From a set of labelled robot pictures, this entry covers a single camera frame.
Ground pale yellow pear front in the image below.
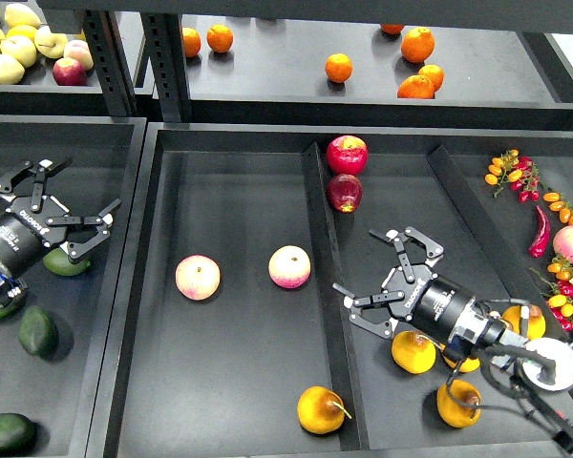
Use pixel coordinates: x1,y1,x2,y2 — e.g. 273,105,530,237
0,54,25,85

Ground pale peach on shelf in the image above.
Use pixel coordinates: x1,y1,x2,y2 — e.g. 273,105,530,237
63,39,94,72

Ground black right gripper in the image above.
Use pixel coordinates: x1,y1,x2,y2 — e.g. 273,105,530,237
331,226,504,351

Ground pink apple left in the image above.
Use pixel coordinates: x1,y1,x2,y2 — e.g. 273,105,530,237
175,255,221,301

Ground dark green avocado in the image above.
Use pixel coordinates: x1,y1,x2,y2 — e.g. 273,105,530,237
18,305,58,357

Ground cherry tomato bunch top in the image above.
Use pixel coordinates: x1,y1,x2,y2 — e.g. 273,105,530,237
484,149,542,202

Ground bright red apple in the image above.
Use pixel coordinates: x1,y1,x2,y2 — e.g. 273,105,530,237
327,135,369,176

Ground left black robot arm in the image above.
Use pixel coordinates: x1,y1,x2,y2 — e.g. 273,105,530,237
0,157,121,319

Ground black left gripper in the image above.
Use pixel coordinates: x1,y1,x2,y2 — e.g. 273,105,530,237
0,156,123,282

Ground yellow pear bottom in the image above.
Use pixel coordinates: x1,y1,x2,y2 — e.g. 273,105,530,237
436,380,481,428

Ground dark avocado bottom left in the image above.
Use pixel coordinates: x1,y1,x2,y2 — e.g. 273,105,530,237
0,412,36,454

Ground yellow pear left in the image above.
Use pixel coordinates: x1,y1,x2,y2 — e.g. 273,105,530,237
391,331,436,375

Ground cherry tomato bunch bottom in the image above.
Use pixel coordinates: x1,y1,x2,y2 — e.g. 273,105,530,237
529,255,573,331

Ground red chili pepper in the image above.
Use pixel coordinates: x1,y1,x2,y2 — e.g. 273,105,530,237
528,205,551,258

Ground pink apple right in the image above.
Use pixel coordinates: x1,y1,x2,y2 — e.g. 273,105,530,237
268,245,311,289

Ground yellow pear with stem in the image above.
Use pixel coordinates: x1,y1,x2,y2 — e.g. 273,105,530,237
297,385,352,435

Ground green avocado behind gripper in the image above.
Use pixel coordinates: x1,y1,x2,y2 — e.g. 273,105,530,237
42,248,92,277

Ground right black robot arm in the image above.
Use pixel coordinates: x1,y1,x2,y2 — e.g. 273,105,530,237
333,227,573,457

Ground left black tray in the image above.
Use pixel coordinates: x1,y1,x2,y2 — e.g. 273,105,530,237
0,115,146,457

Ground pink apple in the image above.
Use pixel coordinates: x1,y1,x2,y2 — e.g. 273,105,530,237
175,255,221,301
268,245,311,289

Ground yellow pear far right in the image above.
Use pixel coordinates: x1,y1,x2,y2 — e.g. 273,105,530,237
501,304,546,340

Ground orange centre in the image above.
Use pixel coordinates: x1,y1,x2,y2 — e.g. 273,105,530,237
325,53,353,84

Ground black tray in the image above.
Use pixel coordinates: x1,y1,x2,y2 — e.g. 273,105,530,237
0,115,146,457
87,123,573,457

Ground orange cherry tomato bunch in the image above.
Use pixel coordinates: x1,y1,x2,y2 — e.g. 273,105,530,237
542,191,573,226

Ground orange behind front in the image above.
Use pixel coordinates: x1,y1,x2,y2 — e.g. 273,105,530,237
418,64,445,92

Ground red apple on shelf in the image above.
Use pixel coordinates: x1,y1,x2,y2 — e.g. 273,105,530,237
53,57,88,86

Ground yellow lemon on shelf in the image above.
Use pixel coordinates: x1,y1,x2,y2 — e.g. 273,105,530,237
6,24,37,42

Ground orange front right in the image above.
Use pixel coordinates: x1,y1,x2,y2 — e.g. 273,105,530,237
397,74,435,99

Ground middle black tray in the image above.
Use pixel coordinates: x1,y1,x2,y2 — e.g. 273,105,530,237
87,123,573,457

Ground pale yellow pear top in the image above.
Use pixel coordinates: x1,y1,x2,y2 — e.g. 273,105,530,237
4,3,42,29

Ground dark red apple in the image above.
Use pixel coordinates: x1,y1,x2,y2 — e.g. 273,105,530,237
327,174,363,214

